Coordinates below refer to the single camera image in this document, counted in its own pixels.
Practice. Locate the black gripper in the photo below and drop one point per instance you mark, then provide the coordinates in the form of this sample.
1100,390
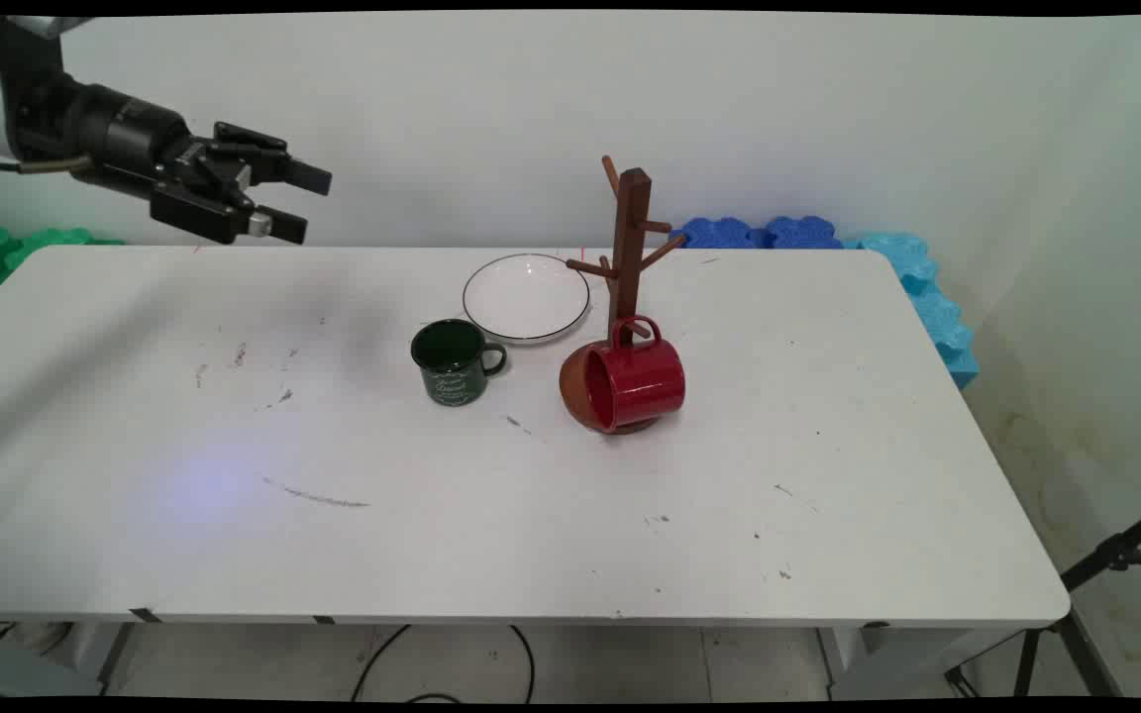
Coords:
130,139

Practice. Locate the red enamel mug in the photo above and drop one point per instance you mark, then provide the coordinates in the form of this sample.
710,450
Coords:
642,381

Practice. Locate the dark green enamel mug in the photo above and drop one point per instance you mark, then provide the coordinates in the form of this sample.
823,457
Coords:
452,376

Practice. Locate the white plate with dark rim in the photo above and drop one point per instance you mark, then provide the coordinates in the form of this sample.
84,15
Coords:
526,297

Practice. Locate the brown wooden mug tree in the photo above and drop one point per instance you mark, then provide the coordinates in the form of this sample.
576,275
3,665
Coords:
632,228

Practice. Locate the black tape strip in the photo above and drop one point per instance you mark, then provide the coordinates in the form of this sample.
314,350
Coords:
146,616

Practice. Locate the blue foam block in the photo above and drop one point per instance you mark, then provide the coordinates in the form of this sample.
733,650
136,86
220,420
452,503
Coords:
803,233
719,234

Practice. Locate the grey table leg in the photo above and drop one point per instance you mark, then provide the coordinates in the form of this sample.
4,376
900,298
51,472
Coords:
843,659
117,654

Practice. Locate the cyan foam block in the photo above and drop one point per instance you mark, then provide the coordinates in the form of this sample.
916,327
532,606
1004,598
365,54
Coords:
895,259
947,332

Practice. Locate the black tripod stand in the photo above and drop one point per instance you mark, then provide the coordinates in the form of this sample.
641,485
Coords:
1115,551

